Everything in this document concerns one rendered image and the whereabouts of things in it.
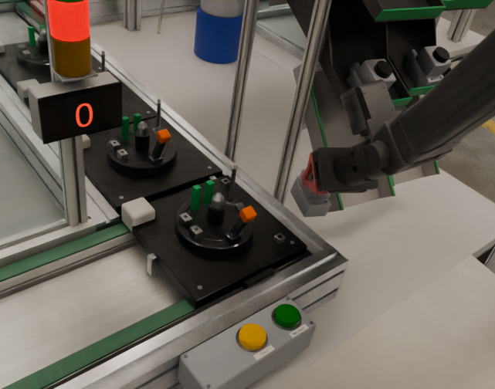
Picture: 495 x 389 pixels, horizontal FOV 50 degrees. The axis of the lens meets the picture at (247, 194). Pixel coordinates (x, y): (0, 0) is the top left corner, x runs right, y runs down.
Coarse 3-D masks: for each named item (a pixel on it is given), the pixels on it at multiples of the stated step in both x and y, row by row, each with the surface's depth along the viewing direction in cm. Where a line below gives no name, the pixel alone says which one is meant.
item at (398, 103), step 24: (288, 0) 96; (312, 0) 90; (336, 0) 101; (360, 0) 98; (336, 24) 98; (360, 24) 99; (384, 24) 94; (336, 48) 95; (360, 48) 97; (384, 48) 95; (336, 72) 89; (408, 96) 92
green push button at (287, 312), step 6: (282, 306) 82; (288, 306) 82; (294, 306) 82; (276, 312) 81; (282, 312) 81; (288, 312) 81; (294, 312) 81; (276, 318) 80; (282, 318) 80; (288, 318) 80; (294, 318) 80; (282, 324) 80; (288, 324) 80; (294, 324) 80
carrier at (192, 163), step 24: (144, 120) 119; (96, 144) 109; (120, 144) 107; (144, 144) 105; (168, 144) 109; (192, 144) 114; (96, 168) 103; (120, 168) 103; (144, 168) 102; (168, 168) 106; (192, 168) 107; (216, 168) 108; (120, 192) 98; (144, 192) 99; (168, 192) 102
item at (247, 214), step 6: (240, 204) 85; (240, 210) 85; (246, 210) 83; (252, 210) 84; (240, 216) 84; (246, 216) 83; (252, 216) 83; (240, 222) 85; (246, 222) 86; (234, 228) 87; (240, 228) 87; (234, 234) 88
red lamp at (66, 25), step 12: (48, 0) 65; (84, 0) 66; (48, 12) 66; (60, 12) 65; (72, 12) 65; (84, 12) 66; (60, 24) 66; (72, 24) 66; (84, 24) 67; (60, 36) 67; (72, 36) 67; (84, 36) 68
